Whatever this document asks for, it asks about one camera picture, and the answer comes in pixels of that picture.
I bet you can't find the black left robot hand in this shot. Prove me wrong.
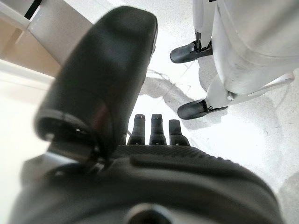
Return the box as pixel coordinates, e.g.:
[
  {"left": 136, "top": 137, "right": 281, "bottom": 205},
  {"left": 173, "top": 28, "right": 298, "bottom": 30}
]
[{"left": 8, "top": 6, "right": 287, "bottom": 224}]

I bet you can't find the black left robot foot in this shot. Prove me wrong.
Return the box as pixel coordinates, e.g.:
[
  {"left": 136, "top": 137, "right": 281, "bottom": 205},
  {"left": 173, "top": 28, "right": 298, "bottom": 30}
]
[{"left": 177, "top": 99, "right": 229, "bottom": 121}]

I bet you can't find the black robot foot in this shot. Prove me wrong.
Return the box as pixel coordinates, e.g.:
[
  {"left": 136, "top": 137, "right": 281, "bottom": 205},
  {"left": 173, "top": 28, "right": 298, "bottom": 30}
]
[
  {"left": 169, "top": 41, "right": 214, "bottom": 64},
  {"left": 177, "top": 99, "right": 229, "bottom": 121}
]

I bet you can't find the black right robot foot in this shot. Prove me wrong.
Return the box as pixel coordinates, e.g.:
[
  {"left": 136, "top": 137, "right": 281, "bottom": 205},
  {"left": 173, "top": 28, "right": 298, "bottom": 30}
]
[{"left": 169, "top": 41, "right": 214, "bottom": 64}]

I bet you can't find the silver right robot leg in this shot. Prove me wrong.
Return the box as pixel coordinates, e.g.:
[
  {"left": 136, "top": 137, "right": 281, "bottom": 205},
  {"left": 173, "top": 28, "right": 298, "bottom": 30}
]
[{"left": 191, "top": 0, "right": 219, "bottom": 47}]

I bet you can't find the white counter cabinet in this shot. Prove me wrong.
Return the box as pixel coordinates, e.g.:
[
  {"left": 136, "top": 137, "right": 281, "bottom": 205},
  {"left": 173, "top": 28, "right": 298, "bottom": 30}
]
[{"left": 0, "top": 0, "right": 96, "bottom": 77}]

